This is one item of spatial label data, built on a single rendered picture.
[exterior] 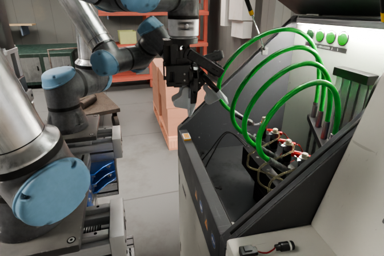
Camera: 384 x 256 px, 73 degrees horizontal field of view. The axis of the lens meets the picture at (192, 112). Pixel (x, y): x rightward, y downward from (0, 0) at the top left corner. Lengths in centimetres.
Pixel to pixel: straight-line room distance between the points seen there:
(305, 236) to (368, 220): 15
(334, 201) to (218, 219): 29
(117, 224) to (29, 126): 36
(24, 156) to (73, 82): 64
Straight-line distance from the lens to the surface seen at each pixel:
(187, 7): 62
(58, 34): 765
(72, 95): 105
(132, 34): 518
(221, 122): 125
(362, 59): 101
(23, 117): 43
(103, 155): 111
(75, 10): 87
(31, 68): 594
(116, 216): 72
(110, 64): 78
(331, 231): 71
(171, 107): 276
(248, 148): 102
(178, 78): 65
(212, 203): 80
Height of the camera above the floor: 147
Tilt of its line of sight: 22 degrees down
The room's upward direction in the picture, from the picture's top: straight up
